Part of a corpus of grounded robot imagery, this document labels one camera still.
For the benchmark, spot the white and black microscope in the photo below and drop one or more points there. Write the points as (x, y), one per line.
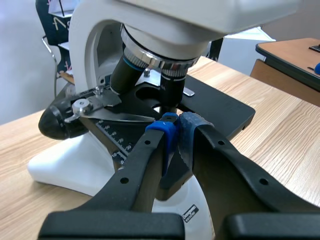
(140, 82)

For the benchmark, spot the brown desk with black edge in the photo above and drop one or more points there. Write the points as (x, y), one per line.
(290, 58)

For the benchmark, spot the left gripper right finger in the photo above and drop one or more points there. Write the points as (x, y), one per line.
(225, 160)

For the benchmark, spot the dark blue chair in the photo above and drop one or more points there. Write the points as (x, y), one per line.
(56, 32)

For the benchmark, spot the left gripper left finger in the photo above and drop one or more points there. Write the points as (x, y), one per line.
(140, 170)

